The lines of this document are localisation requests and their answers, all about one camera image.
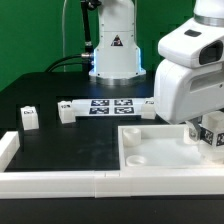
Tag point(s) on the white U-shaped fence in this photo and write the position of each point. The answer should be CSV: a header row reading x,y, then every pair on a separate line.
x,y
120,183

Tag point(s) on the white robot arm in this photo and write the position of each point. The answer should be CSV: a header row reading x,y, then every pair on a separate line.
x,y
117,58

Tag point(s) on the white square tabletop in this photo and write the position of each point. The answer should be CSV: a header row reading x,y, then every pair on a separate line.
x,y
164,147

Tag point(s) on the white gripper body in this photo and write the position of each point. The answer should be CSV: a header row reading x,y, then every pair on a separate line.
x,y
189,82

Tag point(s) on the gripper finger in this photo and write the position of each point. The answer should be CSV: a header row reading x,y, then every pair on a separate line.
x,y
194,129

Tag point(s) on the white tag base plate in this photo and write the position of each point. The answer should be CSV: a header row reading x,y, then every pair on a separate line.
x,y
107,107

